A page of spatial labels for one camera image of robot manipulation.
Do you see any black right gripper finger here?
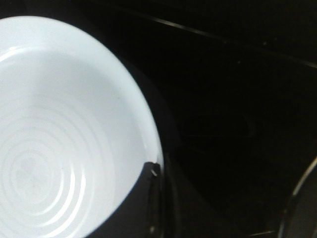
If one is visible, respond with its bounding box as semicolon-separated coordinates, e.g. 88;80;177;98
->
88;162;162;238

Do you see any light blue plate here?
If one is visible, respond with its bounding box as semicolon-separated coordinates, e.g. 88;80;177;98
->
0;16;163;238

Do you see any black glass gas hob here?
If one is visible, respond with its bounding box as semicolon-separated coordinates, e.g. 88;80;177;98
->
77;0;317;238

